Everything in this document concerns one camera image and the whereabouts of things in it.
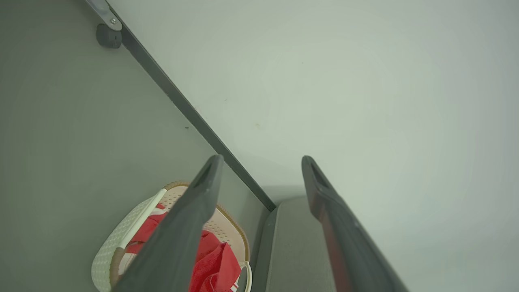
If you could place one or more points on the cream perforated laundry basket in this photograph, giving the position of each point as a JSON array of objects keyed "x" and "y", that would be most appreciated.
[{"x": 117, "y": 239}]

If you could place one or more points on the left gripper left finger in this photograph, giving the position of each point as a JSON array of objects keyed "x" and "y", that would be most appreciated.
[{"x": 174, "y": 243}]

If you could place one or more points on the silver metal bracket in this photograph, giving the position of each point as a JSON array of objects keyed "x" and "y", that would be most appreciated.
[{"x": 106, "y": 16}]

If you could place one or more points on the red jersey with white stripes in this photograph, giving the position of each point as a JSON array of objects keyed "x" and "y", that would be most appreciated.
[{"x": 148, "y": 231}]

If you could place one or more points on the dark grey baseboard strip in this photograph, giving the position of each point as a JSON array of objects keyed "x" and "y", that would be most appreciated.
[{"x": 182, "y": 105}]

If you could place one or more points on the red cloth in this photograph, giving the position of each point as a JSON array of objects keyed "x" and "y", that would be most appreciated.
[{"x": 215, "y": 263}]

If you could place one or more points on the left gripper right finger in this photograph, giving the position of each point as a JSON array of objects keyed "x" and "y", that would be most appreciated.
[{"x": 348, "y": 251}]

